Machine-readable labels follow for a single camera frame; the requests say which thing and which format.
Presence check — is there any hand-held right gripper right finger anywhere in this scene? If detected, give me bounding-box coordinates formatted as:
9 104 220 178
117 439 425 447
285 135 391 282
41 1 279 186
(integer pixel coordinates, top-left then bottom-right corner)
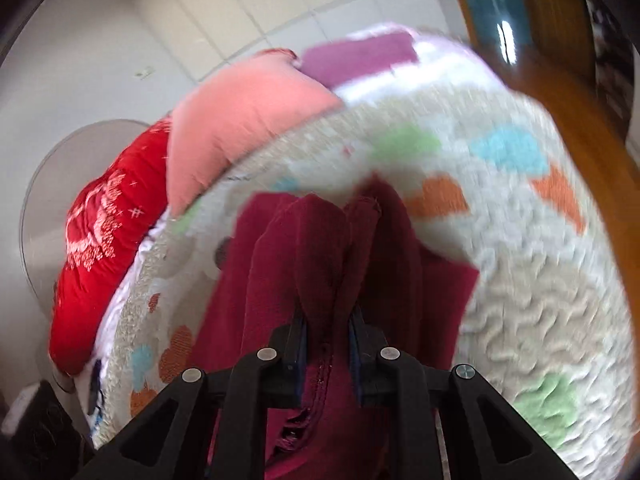
348 307 578 480

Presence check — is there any dark cloth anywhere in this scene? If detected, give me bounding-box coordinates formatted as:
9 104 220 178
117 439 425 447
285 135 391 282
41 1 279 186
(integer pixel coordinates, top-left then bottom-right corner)
0 380 96 480

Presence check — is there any pink pillow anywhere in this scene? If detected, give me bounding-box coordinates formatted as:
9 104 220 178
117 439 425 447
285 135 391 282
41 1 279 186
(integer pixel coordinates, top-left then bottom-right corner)
167 50 346 216

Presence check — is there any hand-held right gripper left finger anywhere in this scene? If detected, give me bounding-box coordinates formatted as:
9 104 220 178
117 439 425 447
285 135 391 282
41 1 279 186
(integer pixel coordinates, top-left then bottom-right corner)
75 310 308 480

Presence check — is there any wooden door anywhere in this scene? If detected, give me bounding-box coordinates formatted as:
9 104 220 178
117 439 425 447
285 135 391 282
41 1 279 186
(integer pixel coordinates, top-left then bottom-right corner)
515 0 598 81

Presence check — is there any quilted patchwork bedspread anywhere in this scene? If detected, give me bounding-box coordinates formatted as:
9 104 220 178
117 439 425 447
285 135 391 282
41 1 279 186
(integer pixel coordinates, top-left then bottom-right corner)
90 92 636 480

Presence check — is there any purple and white blanket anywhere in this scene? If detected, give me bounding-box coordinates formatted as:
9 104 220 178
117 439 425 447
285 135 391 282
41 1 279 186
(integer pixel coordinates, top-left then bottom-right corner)
300 22 506 106

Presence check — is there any red patterned pillow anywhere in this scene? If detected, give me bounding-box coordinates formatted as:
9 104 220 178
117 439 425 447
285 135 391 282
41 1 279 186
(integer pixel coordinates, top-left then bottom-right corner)
47 117 173 376

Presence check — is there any dark red knit sweater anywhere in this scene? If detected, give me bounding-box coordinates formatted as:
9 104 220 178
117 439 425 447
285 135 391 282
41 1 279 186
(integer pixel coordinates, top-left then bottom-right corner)
187 175 481 480

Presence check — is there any grey rounded headboard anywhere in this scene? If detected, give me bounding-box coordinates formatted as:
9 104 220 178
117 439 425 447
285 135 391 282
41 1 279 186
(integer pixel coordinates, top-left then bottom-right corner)
20 119 151 393

